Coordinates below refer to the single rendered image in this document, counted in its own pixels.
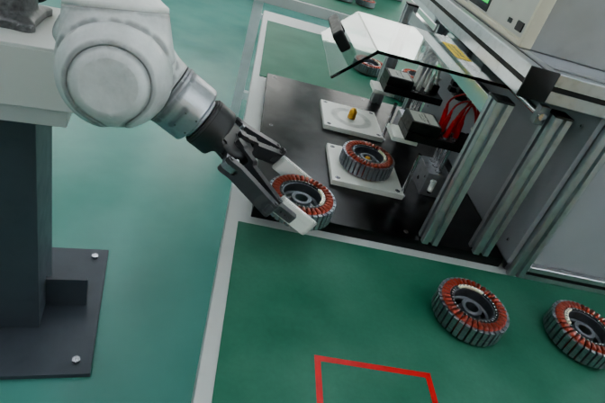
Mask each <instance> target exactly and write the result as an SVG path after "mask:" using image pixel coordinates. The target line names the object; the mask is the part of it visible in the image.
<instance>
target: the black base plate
mask: <svg viewBox="0 0 605 403"><path fill-rule="evenodd" d="M321 99H322V100H326V101H330V102H334V103H340V104H344V105H347V106H351V107H355V108H358V109H362V110H366V111H370V112H374V113H375V117H376V119H377V121H378V124H379V127H380V130H381V132H382V133H383V131H384V127H385V124H386V122H387V120H388V118H389V115H390V113H391V110H392V108H393V105H392V104H389V103H381V104H377V103H371V100H370V99H367V98H364V97H360V96H357V95H353V94H347V93H343V92H340V91H336V90H332V89H329V88H325V87H321V86H317V85H312V84H308V83H304V82H301V81H297V80H293V79H290V78H286V77H282V76H276V75H272V74H268V73H267V76H266V87H265V95H264V103H263V111H262V120H261V128H260V132H261V133H263V134H265V135H266V136H268V137H269V138H271V139H272V140H274V141H276V142H277V143H278V144H280V146H281V147H280V148H279V149H281V148H285V149H286V153H285V154H284V156H286V157H288V158H289V159H290V160H291V161H292V162H294V163H295V164H296V165H297V166H299V167H300V168H301V169H302V170H303V171H304V172H305V173H306V174H307V175H308V176H310V177H311V178H312V179H313V180H314V181H318V182H319V183H320V184H323V185H324V186H326V187H327V188H328V189H329V190H330V191H331V193H332V194H333V195H334V197H335V199H336V200H335V201H336V208H335V210H334V212H333V215H332V217H331V220H330V223H329V224H328V225H327V226H326V227H325V228H322V229H318V230H320V231H325V232H329V233H334V234H339V235H342V236H347V237H355V238H360V239H364V240H369V241H374V242H378V243H383V244H387V245H391V246H399V247H404V248H409V249H413V250H418V251H422V252H427V253H431V254H435V255H443V256H448V257H453V258H457V259H462V260H466V261H471V262H476V263H480V264H488V265H492V266H497V267H499V265H500V264H501V262H502V260H503V257H502V255H501V252H500V250H499V249H498V247H497V246H496V244H495V246H494V247H493V249H492V251H491V253H490V254H489V255H488V256H483V255H482V253H480V254H479V255H475V254H473V252H472V250H471V249H472V247H470V246H469V245H468V243H469V241H470V240H471V238H472V236H473V234H474V233H475V231H476V230H477V228H478V226H479V225H480V223H481V221H482V219H481V217H480V215H479V213H478V211H477V210H476V208H475V206H474V204H473V203H472V201H471V199H470V197H469V195H468V194H467V193H466V195H465V197H464V199H463V200H462V202H461V204H460V206H459V207H458V209H457V211H456V214H455V215H454V217H453V219H452V220H451V222H450V223H449V225H448V227H447V230H446V232H445V233H444V235H443V237H442V238H441V240H440V241H439V243H438V246H433V245H431V243H430V242H429V243H428V244H427V245H426V244H422V243H421V240H420V239H421V237H420V236H419V231H420V229H421V227H422V225H423V223H424V221H425V219H426V218H427V216H428V214H429V211H430V209H431V207H432V205H433V203H434V201H435V200H436V199H437V198H434V197H429V196H426V195H422V194H419V193H418V190H417V188H416V185H415V183H414V181H413V179H412V178H411V180H410V182H409V184H408V186H407V188H406V191H405V193H404V194H405V197H404V198H402V200H399V199H394V198H391V197H386V196H382V195H378V194H374V193H367V192H362V191H359V190H354V189H349V188H346V187H341V186H337V185H333V184H330V172H329V166H328V159H327V152H326V145H327V143H330V144H333V145H338V146H342V147H343V145H344V144H345V143H346V142H348V141H350V140H361V141H362V140H363V141H367V142H371V143H372V145H373V144H375V145H376V146H379V147H380V148H383V149H385V151H387V152H388V153H389V154H390V155H391V156H392V157H393V160H394V162H395V164H394V169H395V172H396V174H397V177H398V179H399V182H400V185H401V188H402V187H403V185H404V183H405V181H406V179H407V176H408V174H409V172H410V170H411V168H412V166H413V163H414V161H415V159H416V157H417V155H418V154H419V153H420V154H422V155H423V156H426V157H433V155H434V152H435V150H436V148H435V147H432V146H428V145H424V144H420V143H418V145H417V147H416V146H412V145H408V144H404V143H401V142H397V141H393V140H391V137H390V134H389V132H388V130H387V131H386V133H385V135H384V141H383V142H378V141H374V140H371V139H364V138H360V137H356V136H352V135H348V134H345V133H341V132H337V131H333V130H326V129H323V126H322V118H321V106H320V101H321ZM272 165H273V164H270V163H267V162H265V161H263V160H260V159H258V160H257V167H258V168H259V169H260V171H261V172H262V173H263V175H264V176H265V177H266V179H267V180H268V182H270V181H271V180H273V178H275V177H277V176H279V175H280V174H279V173H277V171H276V170H274V169H273V168H272ZM251 217H254V218H259V219H267V220H272V221H276V222H279V221H278V220H276V219H275V218H274V217H272V216H271V215H269V216H267V217H265V216H263V215H262V213H261V212H260V211H259V210H258V209H257V208H256V207H255V206H254V205H253V204H252V209H251Z"/></svg>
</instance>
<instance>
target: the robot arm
mask: <svg viewBox="0 0 605 403"><path fill-rule="evenodd" d="M52 15H53V10H52V8H50V7H48V6H44V5H41V4H39V1H38V0H0V27H1V28H6V29H11V30H15V31H20V32H27V33H33V32H36V27H37V26H38V25H39V24H40V23H41V22H42V21H43V20H44V19H46V18H47V17H50V16H52ZM52 36H53V38H54V40H55V41H56V43H55V47H54V53H55V58H54V65H53V73H54V79H55V83H56V86H57V88H58V91H59V94H60V96H61V98H62V99H63V101H64V102H65V104H66V105H67V106H68V108H69V109H70V110H71V111H72V112H73V113H74V114H76V115H77V116H78V117H79V118H81V119H82V120H84V121H86V122H89V123H91V124H93V125H95V126H98V127H115V128H133V127H136V126H139V125H141V124H143V123H145V122H147V121H149V120H151V121H154V122H155V123H156V124H157V125H158V126H160V127H161V128H162V129H164V130H165V131H166V132H168V133H169V134H170V135H172V136H173V137H174V138H176V139H181V138H183V137H184V136H185V135H186V136H185V138H186V141H188V142H189V143H190V144H192V145H193V146H194V147H195V148H197V149H198V150H200V151H201V152H202V153H204V154H206V153H209V152H211V151H215V152H216V153H217V154H218V156H219V157H220V158H221V159H222V163H221V164H219V165H218V166H217V168H218V170H219V171H220V172H221V173H222V174H223V175H225V176H226V177H228V178H229V179H230V180H231V181H232V182H233V183H234V184H235V185H236V186H237V187H238V189H239V190H240V191H241V192H242V193H243V194H244V195H245V196H246V197H247V198H248V199H249V201H250V202H251V203H252V204H253V205H254V206H255V207H256V208H257V209H258V210H259V211H260V212H261V213H262V215H263V216H265V217H267V216H269V215H270V214H271V213H272V212H273V213H274V214H276V215H277V216H278V217H279V218H281V219H282V220H283V221H285V222H286V223H287V224H289V225H290V226H291V227H292V228H294V229H295V230H296V231H298V232H299V233H300V234H302V235H304V234H306V233H307V232H308V231H309V230H311V229H312V228H313V227H315V226H316V225H317V222H316V221H315V220H314V219H312V218H311V217H310V216H309V215H308V214H306V213H305V212H304V211H303V210H301V209H300V208H299V207H298V206H296V205H295V204H294V203H293V202H291V201H290V200H289V199H287V198H286V197H285V196H284V195H283V196H282V197H280V196H279V194H278V193H277V192H276V190H275V189H274V187H273V186H272V185H271V183H270V182H268V180H267V179H266V177H265V176H264V175H263V173H262V172H261V171H260V169H259V168H258V167H257V160H256V158H257V159H260V160H263V161H265V162H267V163H270V164H273V165H272V168H273V169H274V170H276V171H277V173H279V174H280V175H303V176H304V178H305V176H307V177H309V178H310V179H311V177H310V176H308V175H307V174H306V173H305V172H304V171H303V170H302V169H301V168H300V167H299V166H297V165H296V164H295V163H294V162H292V161H291V160H290V159H289V158H288V157H286V156H284V154H285V153H286V149H285V148H281V149H279V148H280V147H281V146H280V144H278V143H277V142H276V141H274V140H272V139H271V138H269V137H268V136H266V135H265V134H263V133H261V132H260V131H258V130H256V129H254V128H253V127H251V126H249V125H248V124H247V123H246V122H244V121H243V120H242V119H241V118H240V117H237V118H236V114H235V112H233V111H232V110H231V109H230V108H229V107H227V106H226V105H225V104H224V103H223V102H221V101H220V100H219V101H218V100H216V101H215V99H216V96H217V92H216V90H215V89H213V88H212V87H211V86H210V85H208V84H207V83H206V82H205V81H204V80H203V79H201V78H200V77H199V76H198V75H197V74H196V73H195V72H194V71H193V70H192V69H191V68H189V67H188V66H187V65H186V64H185V63H184V62H183V61H182V59H181V58H180V57H179V56H178V55H177V54H176V52H175V50H174V45H173V38H172V31H171V22H170V14H169V8H168V7H167V6H166V5H165V4H163V3H162V1H161V0H61V8H60V14H59V16H58V18H57V20H56V21H55V22H54V25H53V28H52ZM270 145H271V146H272V147H271V146H270ZM310 179H309V181H310Z"/></svg>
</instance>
